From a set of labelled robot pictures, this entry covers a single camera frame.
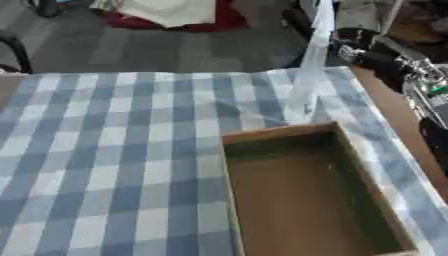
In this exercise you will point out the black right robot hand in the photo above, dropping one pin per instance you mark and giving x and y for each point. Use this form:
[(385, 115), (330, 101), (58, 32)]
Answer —
[(379, 63)]

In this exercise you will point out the tan cardboard box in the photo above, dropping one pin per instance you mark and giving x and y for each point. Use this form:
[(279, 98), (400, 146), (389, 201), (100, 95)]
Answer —
[(303, 200)]

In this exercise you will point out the red cloth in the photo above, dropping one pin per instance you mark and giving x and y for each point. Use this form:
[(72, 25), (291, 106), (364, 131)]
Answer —
[(227, 18)]

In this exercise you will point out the white cloth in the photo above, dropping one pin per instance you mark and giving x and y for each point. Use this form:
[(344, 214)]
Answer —
[(169, 11)]

